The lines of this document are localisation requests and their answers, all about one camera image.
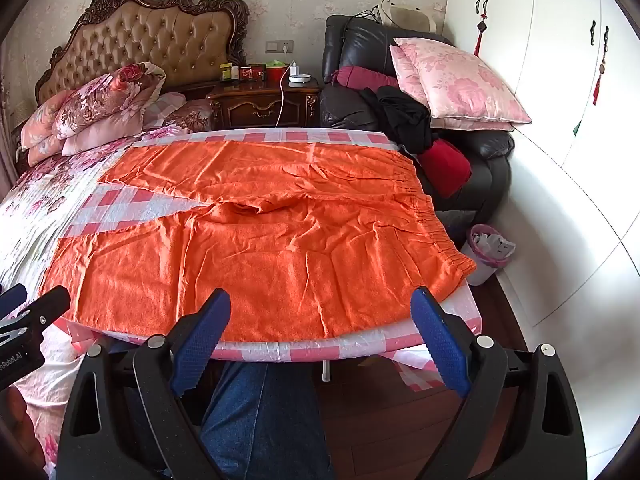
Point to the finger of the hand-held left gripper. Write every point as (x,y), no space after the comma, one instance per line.
(12,297)
(50,305)

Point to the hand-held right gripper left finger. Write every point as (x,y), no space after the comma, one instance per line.
(200,340)

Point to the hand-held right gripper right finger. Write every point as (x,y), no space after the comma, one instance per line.
(440,340)

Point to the orange pants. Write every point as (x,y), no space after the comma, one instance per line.
(300,240)

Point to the person's left hand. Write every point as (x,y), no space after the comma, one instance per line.
(17,425)

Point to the white trash bin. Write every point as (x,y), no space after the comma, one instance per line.
(475,270)

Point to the person's blue jeans leg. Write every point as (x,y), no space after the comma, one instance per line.
(265,425)

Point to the floral bed sheet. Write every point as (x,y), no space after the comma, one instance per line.
(50,195)

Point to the white table leg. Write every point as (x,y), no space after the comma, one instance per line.
(327,371)

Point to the pink checked plastic tablecloth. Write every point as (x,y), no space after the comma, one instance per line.
(125,200)

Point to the pink floral curtain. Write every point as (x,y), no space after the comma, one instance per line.
(6,160)

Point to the peach floral pillow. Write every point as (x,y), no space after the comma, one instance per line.
(40,125)

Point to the red cloth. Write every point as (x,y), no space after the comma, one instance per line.
(445,165)

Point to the pale pink pillow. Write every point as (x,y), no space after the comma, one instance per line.
(100,135)

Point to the folded floral quilt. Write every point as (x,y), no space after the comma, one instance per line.
(110,95)

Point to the dark floral pillow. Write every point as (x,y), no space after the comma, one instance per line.
(190,115)

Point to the black clothing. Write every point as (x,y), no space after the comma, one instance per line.
(400,115)

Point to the white wardrobe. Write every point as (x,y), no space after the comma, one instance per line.
(550,135)

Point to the carved wooden nightstand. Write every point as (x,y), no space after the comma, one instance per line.
(260,107)

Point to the pink floral pillow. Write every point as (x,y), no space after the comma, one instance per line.
(402,67)
(465,80)

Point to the yellow jar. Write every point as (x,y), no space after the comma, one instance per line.
(226,72)

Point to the red box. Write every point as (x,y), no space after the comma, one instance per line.
(251,74)

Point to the maroon cushion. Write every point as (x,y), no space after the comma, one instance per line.
(360,80)

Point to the red and green container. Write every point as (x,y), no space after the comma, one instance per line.
(276,72)

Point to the white round device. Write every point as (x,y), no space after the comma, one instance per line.
(300,80)

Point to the white charger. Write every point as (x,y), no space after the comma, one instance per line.
(294,70)

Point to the tufted leather carved headboard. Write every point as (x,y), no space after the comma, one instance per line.
(150,35)

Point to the red knot ornament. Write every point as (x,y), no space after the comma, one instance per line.
(598,85)
(480,35)

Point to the black leather armchair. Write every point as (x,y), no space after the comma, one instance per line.
(360,45)

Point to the beige neck massager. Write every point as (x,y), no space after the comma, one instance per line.
(410,17)

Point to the wall socket panel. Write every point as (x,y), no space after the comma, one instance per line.
(279,47)

